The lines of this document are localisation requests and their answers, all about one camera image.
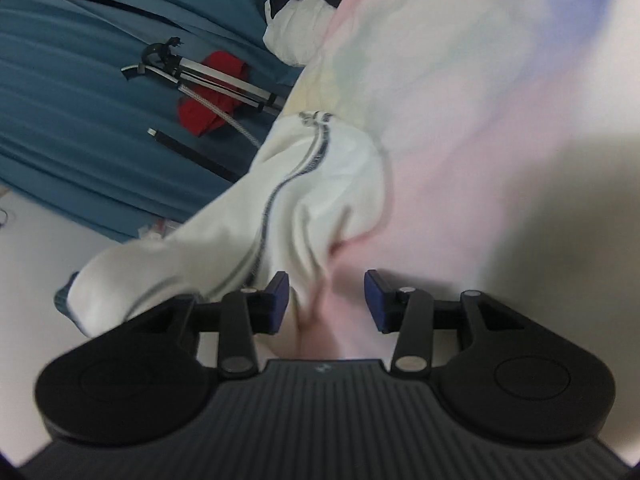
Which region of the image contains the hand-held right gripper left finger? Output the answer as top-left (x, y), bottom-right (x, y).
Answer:
top-left (131, 271), bottom-right (291, 379)

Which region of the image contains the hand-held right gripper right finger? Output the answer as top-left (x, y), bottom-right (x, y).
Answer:
top-left (364, 269), bottom-right (526, 376)

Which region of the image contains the white garment with dark stitching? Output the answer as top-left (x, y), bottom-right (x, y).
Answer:
top-left (55, 109), bottom-right (396, 337)

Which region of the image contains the pastel tie-dye blanket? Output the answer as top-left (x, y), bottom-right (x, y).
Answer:
top-left (280, 0), bottom-right (640, 361)

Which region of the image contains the red cloth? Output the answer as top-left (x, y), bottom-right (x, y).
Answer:
top-left (177, 51), bottom-right (253, 138)

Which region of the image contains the silver tripod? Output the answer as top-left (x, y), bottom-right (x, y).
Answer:
top-left (121, 37), bottom-right (288, 117)

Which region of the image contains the white and navy garment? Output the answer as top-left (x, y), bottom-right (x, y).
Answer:
top-left (262, 0), bottom-right (368, 67)

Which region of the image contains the teal blue curtain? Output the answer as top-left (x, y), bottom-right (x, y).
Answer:
top-left (0, 0), bottom-right (306, 243)

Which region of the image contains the braided white cable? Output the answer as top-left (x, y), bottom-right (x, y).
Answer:
top-left (179, 85), bottom-right (262, 148)

